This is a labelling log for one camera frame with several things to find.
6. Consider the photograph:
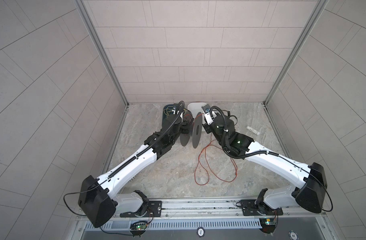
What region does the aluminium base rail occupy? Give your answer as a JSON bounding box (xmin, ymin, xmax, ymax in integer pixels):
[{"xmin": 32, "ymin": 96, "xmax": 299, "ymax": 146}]
[{"xmin": 77, "ymin": 197, "xmax": 327, "ymax": 236}]

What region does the white glue stick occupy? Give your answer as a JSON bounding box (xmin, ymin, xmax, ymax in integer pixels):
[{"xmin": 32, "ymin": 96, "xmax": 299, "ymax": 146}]
[{"xmin": 246, "ymin": 126, "xmax": 260, "ymax": 136}]

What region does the red cable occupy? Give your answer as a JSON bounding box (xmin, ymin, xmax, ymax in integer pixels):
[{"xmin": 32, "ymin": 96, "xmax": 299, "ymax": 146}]
[{"xmin": 194, "ymin": 134, "xmax": 239, "ymax": 186}]

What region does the right green circuit board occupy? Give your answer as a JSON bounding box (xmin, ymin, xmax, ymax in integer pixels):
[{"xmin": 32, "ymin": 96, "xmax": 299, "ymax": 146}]
[{"xmin": 259, "ymin": 218, "xmax": 278, "ymax": 234}]

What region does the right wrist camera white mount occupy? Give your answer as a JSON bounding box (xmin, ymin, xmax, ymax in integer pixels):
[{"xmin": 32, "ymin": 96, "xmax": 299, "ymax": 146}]
[{"xmin": 202, "ymin": 104, "xmax": 213, "ymax": 125}]

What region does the yellow cable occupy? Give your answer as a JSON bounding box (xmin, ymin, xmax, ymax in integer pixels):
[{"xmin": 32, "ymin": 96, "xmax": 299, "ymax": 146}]
[{"xmin": 164, "ymin": 106, "xmax": 193, "ymax": 116}]

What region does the aluminium corner wall profile right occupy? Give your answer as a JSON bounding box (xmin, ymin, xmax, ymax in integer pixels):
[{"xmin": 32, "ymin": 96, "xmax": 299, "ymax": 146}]
[{"xmin": 263, "ymin": 0, "xmax": 329, "ymax": 106}]

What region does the dark teal plastic tray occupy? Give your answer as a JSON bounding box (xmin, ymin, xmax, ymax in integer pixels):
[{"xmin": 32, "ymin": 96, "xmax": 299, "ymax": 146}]
[{"xmin": 162, "ymin": 104, "xmax": 179, "ymax": 125}]

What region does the aluminium corner wall profile left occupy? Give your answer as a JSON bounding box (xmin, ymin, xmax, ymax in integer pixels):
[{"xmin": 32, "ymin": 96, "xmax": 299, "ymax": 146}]
[{"xmin": 74, "ymin": 0, "xmax": 129, "ymax": 108}]

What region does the aluminium corner wall profile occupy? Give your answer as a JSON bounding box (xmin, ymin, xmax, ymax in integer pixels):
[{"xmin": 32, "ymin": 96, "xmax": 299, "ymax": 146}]
[
  {"xmin": 74, "ymin": 0, "xmax": 129, "ymax": 108},
  {"xmin": 263, "ymin": 0, "xmax": 329, "ymax": 106}
]

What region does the white plastic tray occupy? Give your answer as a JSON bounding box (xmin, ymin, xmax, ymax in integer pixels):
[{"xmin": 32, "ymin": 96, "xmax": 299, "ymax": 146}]
[{"xmin": 187, "ymin": 102, "xmax": 207, "ymax": 117}]

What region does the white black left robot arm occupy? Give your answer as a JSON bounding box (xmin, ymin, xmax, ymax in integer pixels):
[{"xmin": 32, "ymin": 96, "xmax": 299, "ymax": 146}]
[{"xmin": 77, "ymin": 101, "xmax": 185, "ymax": 228}]

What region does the green circuit board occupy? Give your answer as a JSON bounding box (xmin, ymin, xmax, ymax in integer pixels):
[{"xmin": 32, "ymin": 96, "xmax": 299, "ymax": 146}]
[
  {"xmin": 130, "ymin": 221, "xmax": 149, "ymax": 231},
  {"xmin": 259, "ymin": 218, "xmax": 278, "ymax": 234}
]

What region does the grey perforated cable spool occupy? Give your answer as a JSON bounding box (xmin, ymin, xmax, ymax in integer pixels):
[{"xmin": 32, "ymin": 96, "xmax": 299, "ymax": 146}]
[{"xmin": 180, "ymin": 112, "xmax": 203, "ymax": 149}]

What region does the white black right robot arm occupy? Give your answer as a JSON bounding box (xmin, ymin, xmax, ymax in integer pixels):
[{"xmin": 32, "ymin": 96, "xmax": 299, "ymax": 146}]
[{"xmin": 202, "ymin": 105, "xmax": 330, "ymax": 215}]

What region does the left green circuit board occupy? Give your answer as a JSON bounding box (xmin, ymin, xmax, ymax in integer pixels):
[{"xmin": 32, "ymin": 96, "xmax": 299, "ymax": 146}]
[{"xmin": 130, "ymin": 221, "xmax": 149, "ymax": 231}]

